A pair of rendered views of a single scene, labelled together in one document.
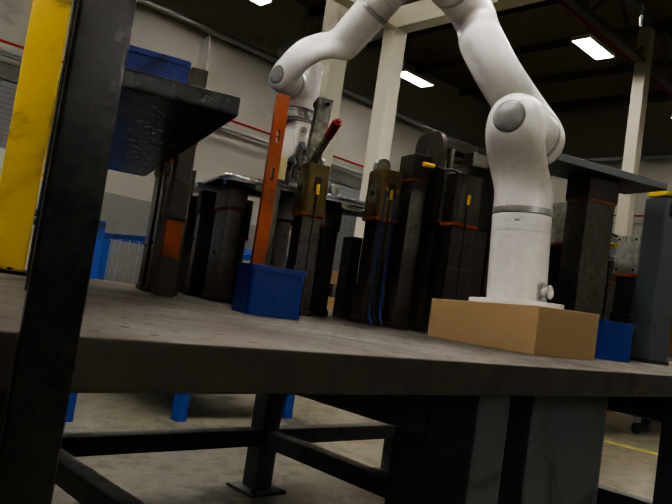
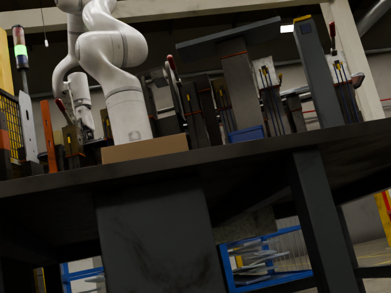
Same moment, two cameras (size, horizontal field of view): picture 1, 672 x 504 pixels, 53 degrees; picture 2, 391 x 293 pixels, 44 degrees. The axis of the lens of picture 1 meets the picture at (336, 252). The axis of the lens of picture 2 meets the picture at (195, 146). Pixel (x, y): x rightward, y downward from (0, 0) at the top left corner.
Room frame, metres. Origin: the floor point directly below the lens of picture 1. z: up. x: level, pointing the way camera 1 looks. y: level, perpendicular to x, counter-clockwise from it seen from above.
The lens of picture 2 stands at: (0.26, -1.27, 0.42)
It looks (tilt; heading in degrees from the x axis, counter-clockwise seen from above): 14 degrees up; 31
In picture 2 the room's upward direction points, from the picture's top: 12 degrees counter-clockwise
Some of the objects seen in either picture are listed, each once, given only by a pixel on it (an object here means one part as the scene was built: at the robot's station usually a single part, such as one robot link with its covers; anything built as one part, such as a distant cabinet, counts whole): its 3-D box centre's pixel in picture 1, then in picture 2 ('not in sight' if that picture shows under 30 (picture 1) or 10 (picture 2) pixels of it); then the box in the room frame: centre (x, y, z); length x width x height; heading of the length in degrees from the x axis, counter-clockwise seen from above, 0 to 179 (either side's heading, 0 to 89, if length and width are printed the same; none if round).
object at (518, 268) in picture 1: (518, 261); (130, 125); (1.39, -0.38, 0.88); 0.19 x 0.19 x 0.18
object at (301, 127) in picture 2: not in sight; (301, 132); (2.10, -0.66, 0.84); 0.12 x 0.05 x 0.29; 24
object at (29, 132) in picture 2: (196, 104); (28, 127); (1.64, 0.39, 1.17); 0.12 x 0.01 x 0.34; 24
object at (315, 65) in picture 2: (655, 281); (320, 83); (1.82, -0.86, 0.92); 0.08 x 0.08 x 0.44; 24
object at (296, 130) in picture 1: (295, 140); (84, 118); (1.74, 0.15, 1.14); 0.10 x 0.07 x 0.11; 24
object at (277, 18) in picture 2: (594, 175); (229, 40); (1.71, -0.63, 1.16); 0.37 x 0.14 x 0.02; 114
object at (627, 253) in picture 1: (633, 297); (347, 100); (2.00, -0.89, 0.88); 0.12 x 0.07 x 0.36; 24
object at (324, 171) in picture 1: (306, 240); (76, 170); (1.57, 0.07, 0.87); 0.10 x 0.07 x 0.35; 24
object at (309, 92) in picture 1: (303, 86); (78, 88); (1.73, 0.15, 1.28); 0.09 x 0.08 x 0.13; 145
